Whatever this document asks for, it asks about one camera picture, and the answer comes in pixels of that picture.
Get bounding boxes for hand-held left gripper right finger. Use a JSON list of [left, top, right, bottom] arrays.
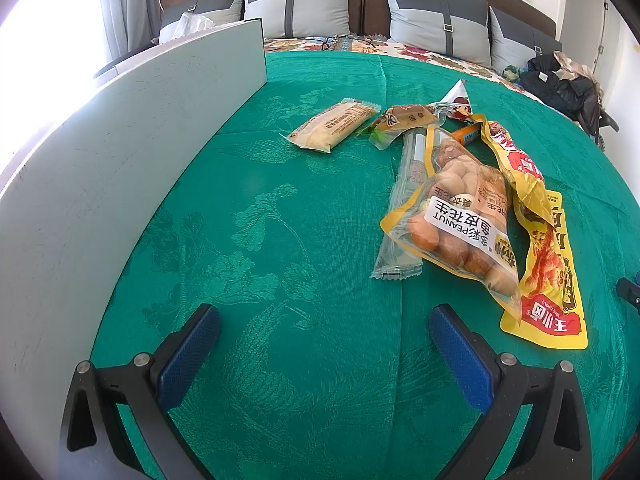
[[429, 304, 593, 480]]

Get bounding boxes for black cable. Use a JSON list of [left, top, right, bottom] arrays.
[[312, 34, 386, 53]]

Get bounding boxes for grey pillows on bed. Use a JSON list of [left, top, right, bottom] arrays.
[[160, 0, 558, 41]]

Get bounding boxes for green patterned blanket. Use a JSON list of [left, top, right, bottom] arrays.
[[70, 52, 640, 480]]

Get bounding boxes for white triangular snack packet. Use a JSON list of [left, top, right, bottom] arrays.
[[442, 80, 481, 123]]

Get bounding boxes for peanut snack packet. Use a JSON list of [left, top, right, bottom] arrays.
[[380, 125, 523, 321]]

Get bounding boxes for black jacket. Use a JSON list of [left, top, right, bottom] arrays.
[[520, 52, 621, 148]]

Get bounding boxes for grey curtain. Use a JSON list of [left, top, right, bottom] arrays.
[[97, 0, 162, 61]]

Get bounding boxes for clear plastic bag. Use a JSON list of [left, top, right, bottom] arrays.
[[172, 12, 216, 41]]

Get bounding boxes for clear long snack packet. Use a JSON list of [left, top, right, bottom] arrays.
[[370, 127, 451, 281]]

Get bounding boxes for large yellow snack packet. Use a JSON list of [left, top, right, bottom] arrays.
[[500, 190, 589, 350]]

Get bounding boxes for beige cloth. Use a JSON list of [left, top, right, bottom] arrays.
[[552, 50, 598, 92]]

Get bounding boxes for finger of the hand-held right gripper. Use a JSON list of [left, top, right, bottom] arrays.
[[616, 271, 640, 311]]

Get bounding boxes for white cardboard box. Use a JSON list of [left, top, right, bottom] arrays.
[[0, 18, 268, 480]]

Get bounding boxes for grey pillow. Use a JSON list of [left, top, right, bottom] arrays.
[[243, 0, 356, 39], [159, 0, 246, 45], [489, 6, 563, 73], [382, 0, 491, 67]]

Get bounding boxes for brown meat snack packet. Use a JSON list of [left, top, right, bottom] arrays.
[[355, 104, 446, 150]]

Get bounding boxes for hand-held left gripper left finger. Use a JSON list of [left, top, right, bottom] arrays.
[[59, 303, 222, 480]]

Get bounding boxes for yellow and red snack packet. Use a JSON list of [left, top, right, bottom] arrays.
[[470, 114, 551, 226]]

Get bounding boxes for beige bread packet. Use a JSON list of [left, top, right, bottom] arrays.
[[287, 100, 381, 153]]

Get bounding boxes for orange sausage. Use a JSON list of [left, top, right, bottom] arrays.
[[451, 125, 483, 147]]

